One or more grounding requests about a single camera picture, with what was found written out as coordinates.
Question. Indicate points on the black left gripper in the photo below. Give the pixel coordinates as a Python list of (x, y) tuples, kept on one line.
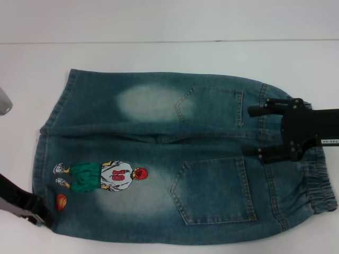
[(16, 194)]

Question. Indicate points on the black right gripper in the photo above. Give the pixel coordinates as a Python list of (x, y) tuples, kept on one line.
[(310, 127)]

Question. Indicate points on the blue denim shorts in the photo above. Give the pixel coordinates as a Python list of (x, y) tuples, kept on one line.
[(148, 132)]

